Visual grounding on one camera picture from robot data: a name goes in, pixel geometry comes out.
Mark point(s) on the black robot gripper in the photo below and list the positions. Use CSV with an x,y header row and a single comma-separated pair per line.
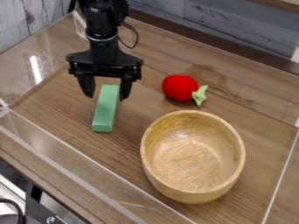
x,y
104,60

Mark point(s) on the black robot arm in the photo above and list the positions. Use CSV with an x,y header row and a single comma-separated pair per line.
x,y
105,15

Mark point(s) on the green rectangular block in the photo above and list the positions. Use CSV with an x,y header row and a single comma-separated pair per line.
x,y
105,109

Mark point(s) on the light wooden bowl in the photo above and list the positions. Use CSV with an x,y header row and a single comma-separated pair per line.
x,y
193,156

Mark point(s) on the red plush tomato toy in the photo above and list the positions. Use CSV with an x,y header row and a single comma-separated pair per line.
x,y
183,89

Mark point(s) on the black metal table bracket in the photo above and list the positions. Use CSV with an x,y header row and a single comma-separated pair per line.
x,y
36,213

